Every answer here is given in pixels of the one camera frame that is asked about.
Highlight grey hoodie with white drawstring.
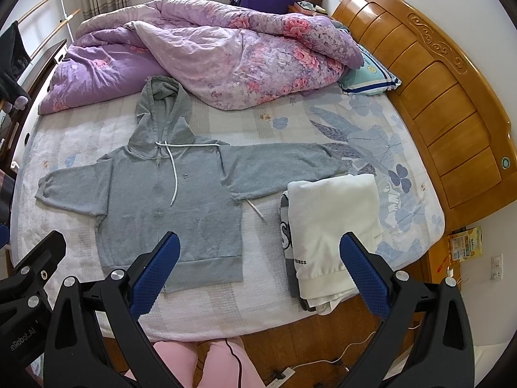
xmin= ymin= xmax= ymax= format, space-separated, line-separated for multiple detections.
xmin=35 ymin=76 xmax=346 ymax=293

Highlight wooden clothes rack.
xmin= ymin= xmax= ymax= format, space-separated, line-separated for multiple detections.
xmin=17 ymin=0 xmax=81 ymax=60

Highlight yellow snack packet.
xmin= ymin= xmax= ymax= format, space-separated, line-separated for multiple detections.
xmin=448 ymin=226 xmax=483 ymax=262

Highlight pink trousers legs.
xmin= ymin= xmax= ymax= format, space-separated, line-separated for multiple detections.
xmin=124 ymin=336 xmax=266 ymax=388

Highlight white power strip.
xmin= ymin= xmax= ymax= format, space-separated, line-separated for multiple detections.
xmin=266 ymin=367 xmax=295 ymax=388

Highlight folded white garment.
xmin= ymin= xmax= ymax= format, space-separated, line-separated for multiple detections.
xmin=287 ymin=173 xmax=383 ymax=315

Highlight grey patterned folded garment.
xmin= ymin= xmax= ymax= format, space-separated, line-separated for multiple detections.
xmin=280 ymin=191 xmax=315 ymax=312

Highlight floral bed sheet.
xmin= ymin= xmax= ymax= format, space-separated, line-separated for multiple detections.
xmin=11 ymin=85 xmax=444 ymax=341

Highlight wooden headboard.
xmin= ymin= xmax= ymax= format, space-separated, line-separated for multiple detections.
xmin=333 ymin=0 xmax=516 ymax=232

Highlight black garment on rack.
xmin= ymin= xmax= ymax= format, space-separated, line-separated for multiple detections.
xmin=0 ymin=21 xmax=31 ymax=110

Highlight teal striped pillow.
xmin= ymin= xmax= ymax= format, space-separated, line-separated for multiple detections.
xmin=337 ymin=45 xmax=402 ymax=95

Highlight purple floral quilt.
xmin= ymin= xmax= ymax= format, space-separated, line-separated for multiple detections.
xmin=38 ymin=0 xmax=364 ymax=115

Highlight white wall socket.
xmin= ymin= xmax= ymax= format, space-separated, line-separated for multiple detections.
xmin=491 ymin=254 xmax=503 ymax=281

